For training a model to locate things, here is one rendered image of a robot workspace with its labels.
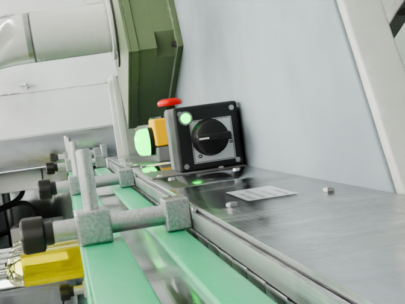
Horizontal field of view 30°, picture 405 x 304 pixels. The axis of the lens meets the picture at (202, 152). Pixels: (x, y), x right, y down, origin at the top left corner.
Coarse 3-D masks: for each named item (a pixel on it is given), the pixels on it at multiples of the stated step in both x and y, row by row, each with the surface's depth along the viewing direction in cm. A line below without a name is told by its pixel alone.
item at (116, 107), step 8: (112, 80) 167; (112, 88) 183; (112, 96) 183; (120, 96) 168; (112, 104) 183; (120, 104) 168; (112, 112) 183; (120, 112) 167; (120, 120) 167; (120, 128) 167; (120, 136) 168; (120, 144) 183; (120, 152) 183
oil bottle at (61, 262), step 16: (16, 256) 128; (32, 256) 128; (48, 256) 129; (64, 256) 129; (80, 256) 130; (16, 272) 128; (32, 272) 129; (48, 272) 129; (64, 272) 130; (80, 272) 130
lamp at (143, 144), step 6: (138, 132) 121; (144, 132) 121; (150, 132) 121; (138, 138) 120; (144, 138) 120; (150, 138) 120; (138, 144) 120; (144, 144) 120; (150, 144) 120; (138, 150) 121; (144, 150) 121; (150, 150) 121
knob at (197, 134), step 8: (208, 120) 90; (216, 120) 91; (200, 128) 89; (208, 128) 89; (216, 128) 89; (224, 128) 90; (192, 136) 90; (200, 136) 88; (208, 136) 88; (216, 136) 88; (224, 136) 88; (200, 144) 89; (208, 144) 89; (216, 144) 90; (224, 144) 90; (200, 152) 91; (208, 152) 89; (216, 152) 90
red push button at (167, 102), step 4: (160, 100) 122; (164, 100) 121; (168, 100) 121; (172, 100) 121; (176, 100) 121; (180, 100) 122; (160, 104) 121; (164, 104) 121; (168, 104) 121; (172, 104) 121; (176, 104) 122; (168, 108) 122; (172, 108) 122
